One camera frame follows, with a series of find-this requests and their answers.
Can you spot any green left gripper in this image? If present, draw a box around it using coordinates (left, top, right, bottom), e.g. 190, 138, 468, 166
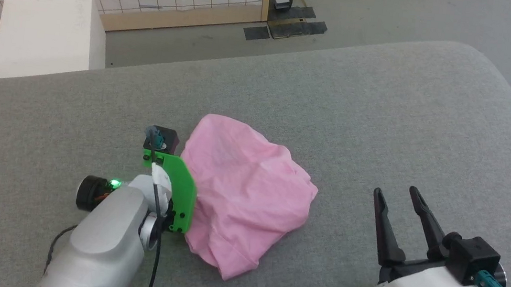
134, 149, 202, 235

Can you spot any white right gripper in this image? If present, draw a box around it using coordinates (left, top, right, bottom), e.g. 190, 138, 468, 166
363, 182, 501, 287

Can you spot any pink garment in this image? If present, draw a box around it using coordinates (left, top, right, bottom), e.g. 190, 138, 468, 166
167, 110, 326, 287

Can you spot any grey fabric sofa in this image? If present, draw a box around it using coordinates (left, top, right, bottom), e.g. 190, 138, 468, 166
0, 0, 511, 287

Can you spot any small black floor mat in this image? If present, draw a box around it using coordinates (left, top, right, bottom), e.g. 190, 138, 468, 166
242, 23, 272, 44

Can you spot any long black floor mat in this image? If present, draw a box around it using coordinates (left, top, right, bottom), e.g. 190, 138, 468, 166
266, 15, 329, 45

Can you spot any white box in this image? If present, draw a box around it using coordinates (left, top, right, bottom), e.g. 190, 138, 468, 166
0, 0, 114, 93

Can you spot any black mat under screen foot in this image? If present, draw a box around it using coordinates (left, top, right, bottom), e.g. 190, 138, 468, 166
268, 2, 318, 26

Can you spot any black left camera cable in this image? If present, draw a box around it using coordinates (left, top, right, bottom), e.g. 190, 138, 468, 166
135, 128, 176, 287

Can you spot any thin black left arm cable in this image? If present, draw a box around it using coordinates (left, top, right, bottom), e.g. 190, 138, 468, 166
43, 222, 79, 283

